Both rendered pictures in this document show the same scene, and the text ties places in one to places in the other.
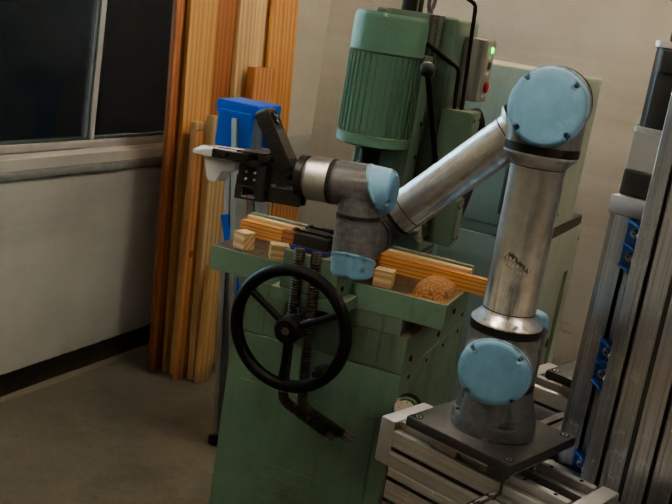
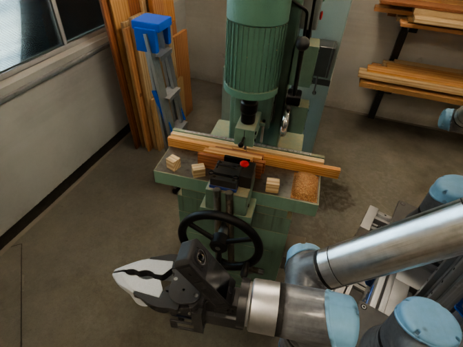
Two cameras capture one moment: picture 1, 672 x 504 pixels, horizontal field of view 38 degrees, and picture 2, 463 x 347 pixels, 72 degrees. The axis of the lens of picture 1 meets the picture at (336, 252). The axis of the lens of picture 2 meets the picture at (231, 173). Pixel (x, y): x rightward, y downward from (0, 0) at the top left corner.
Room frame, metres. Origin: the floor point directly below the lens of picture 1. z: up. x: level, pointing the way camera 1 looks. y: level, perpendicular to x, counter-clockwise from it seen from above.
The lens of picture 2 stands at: (1.41, 0.14, 1.68)
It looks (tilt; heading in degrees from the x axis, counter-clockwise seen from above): 41 degrees down; 352
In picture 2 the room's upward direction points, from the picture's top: 4 degrees clockwise
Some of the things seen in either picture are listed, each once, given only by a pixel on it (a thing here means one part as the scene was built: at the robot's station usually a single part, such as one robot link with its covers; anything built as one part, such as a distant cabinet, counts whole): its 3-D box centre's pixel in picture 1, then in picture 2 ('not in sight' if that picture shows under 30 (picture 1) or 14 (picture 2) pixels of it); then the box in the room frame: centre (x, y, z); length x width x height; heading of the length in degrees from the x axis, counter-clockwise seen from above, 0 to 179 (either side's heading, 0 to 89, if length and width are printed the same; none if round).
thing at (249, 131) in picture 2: not in sight; (248, 129); (2.38, -0.05, 1.03); 0.14 x 0.07 x 0.09; 160
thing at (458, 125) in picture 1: (457, 139); (304, 62); (2.52, -0.26, 1.23); 0.09 x 0.08 x 0.15; 160
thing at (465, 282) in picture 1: (361, 256); (250, 156); (2.36, -0.06, 0.92); 0.67 x 0.02 x 0.04; 70
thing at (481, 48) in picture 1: (475, 69); (313, 1); (2.62, -0.28, 1.40); 0.10 x 0.06 x 0.16; 160
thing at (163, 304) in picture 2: (237, 156); (165, 295); (1.65, 0.19, 1.23); 0.09 x 0.05 x 0.02; 73
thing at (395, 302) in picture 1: (331, 281); (235, 182); (2.27, 0.00, 0.87); 0.61 x 0.30 x 0.06; 70
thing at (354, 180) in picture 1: (362, 188); (315, 316); (1.61, -0.03, 1.22); 0.11 x 0.08 x 0.09; 73
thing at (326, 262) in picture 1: (320, 269); (230, 189); (2.19, 0.03, 0.92); 0.15 x 0.13 x 0.09; 70
